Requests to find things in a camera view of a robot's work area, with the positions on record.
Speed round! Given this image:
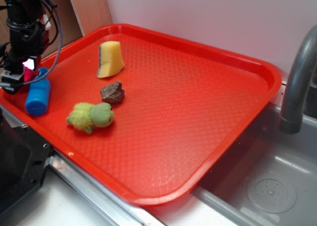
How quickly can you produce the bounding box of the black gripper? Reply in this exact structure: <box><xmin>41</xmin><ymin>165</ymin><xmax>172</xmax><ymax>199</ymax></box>
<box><xmin>0</xmin><ymin>20</ymin><xmax>52</xmax><ymax>95</ymax></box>

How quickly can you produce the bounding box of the blue plastic bottle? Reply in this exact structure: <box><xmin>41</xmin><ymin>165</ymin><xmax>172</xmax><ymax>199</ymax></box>
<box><xmin>25</xmin><ymin>77</ymin><xmax>51</xmax><ymax>116</ymax></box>

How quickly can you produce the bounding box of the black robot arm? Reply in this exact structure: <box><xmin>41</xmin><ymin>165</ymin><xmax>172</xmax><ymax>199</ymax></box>
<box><xmin>0</xmin><ymin>0</ymin><xmax>49</xmax><ymax>95</ymax></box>

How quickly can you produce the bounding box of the green plush frog toy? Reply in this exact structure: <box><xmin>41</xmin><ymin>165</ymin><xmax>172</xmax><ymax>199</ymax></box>
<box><xmin>66</xmin><ymin>103</ymin><xmax>114</xmax><ymax>134</ymax></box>

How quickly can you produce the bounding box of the cardboard box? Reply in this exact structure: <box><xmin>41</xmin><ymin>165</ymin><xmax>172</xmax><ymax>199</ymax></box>
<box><xmin>0</xmin><ymin>0</ymin><xmax>112</xmax><ymax>75</ymax></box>

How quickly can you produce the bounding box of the yellow sponge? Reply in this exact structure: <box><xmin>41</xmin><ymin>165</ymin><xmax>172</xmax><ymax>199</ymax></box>
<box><xmin>97</xmin><ymin>41</ymin><xmax>125</xmax><ymax>78</ymax></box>

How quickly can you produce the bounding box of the brown rock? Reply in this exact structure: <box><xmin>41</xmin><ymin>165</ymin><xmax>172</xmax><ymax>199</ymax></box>
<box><xmin>100</xmin><ymin>81</ymin><xmax>125</xmax><ymax>104</ymax></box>

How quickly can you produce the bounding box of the red plastic tray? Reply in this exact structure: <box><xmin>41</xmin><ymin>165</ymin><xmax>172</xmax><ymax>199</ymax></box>
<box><xmin>0</xmin><ymin>24</ymin><xmax>282</xmax><ymax>206</ymax></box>

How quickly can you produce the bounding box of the grey sink basin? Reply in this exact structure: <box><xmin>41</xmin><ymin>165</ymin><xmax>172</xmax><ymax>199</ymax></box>
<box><xmin>193</xmin><ymin>105</ymin><xmax>317</xmax><ymax>226</ymax></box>

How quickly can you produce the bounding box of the grey faucet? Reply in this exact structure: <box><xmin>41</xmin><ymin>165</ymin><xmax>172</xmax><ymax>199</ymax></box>
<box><xmin>279</xmin><ymin>26</ymin><xmax>317</xmax><ymax>134</ymax></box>

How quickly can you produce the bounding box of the round sink drain cover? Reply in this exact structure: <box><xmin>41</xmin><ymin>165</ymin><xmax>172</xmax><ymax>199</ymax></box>
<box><xmin>246</xmin><ymin>174</ymin><xmax>297</xmax><ymax>214</ymax></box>

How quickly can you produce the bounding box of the grey braided cable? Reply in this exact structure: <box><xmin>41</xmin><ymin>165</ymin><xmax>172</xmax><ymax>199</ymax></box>
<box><xmin>0</xmin><ymin>0</ymin><xmax>62</xmax><ymax>89</ymax></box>

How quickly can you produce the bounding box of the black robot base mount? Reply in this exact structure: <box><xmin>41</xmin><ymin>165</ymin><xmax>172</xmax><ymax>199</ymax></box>
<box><xmin>0</xmin><ymin>109</ymin><xmax>52</xmax><ymax>218</ymax></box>

